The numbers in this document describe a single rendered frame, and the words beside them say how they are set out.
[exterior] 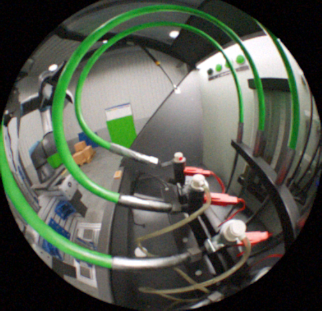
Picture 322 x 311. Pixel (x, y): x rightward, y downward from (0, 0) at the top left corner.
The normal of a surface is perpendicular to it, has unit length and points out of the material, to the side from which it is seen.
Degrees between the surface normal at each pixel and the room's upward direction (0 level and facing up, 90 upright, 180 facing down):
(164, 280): 0
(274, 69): 90
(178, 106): 90
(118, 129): 90
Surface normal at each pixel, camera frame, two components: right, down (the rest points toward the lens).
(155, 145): 0.19, 0.36
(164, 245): -0.15, -0.91
